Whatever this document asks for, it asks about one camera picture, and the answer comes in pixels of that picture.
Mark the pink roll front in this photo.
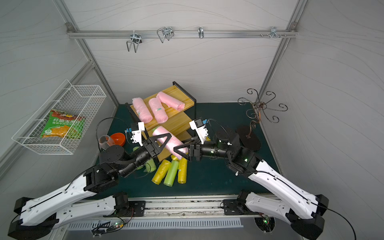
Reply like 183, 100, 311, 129
153, 126, 183, 156

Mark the pink roll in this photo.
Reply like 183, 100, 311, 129
153, 126, 183, 156
149, 97, 169, 124
132, 98, 153, 124
157, 92, 185, 112

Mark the green roll front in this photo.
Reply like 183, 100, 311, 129
164, 160, 179, 187

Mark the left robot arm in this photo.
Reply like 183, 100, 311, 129
8, 133, 172, 240

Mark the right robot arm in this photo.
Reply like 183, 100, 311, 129
172, 128, 329, 240

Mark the green roll beside shelf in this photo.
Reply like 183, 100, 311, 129
145, 159, 157, 173

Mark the wooden three-tier shelf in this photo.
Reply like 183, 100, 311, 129
125, 81, 197, 163

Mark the yellow roll lying diagonal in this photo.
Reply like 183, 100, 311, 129
171, 155, 179, 161

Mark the orange plastic bowl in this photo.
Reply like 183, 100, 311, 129
111, 133, 126, 147

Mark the clear plastic goblet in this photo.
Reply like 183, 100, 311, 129
99, 135, 115, 150

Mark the green snack bag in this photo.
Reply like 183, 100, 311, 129
41, 109, 86, 139

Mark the metal hook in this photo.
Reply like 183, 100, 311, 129
198, 27, 204, 39
126, 32, 143, 53
260, 27, 287, 39
157, 27, 175, 43

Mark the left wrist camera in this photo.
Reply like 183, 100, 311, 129
125, 122, 145, 147

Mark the copper wire jewelry stand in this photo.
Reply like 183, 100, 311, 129
236, 88, 288, 152

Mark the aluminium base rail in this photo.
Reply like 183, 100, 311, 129
59, 193, 307, 221

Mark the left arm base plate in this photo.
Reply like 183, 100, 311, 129
117, 201, 146, 217

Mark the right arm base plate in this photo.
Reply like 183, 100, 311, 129
220, 200, 250, 216

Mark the white wire basket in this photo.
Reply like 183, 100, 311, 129
12, 80, 106, 155

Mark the aluminium top rail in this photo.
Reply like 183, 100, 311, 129
65, 23, 299, 40

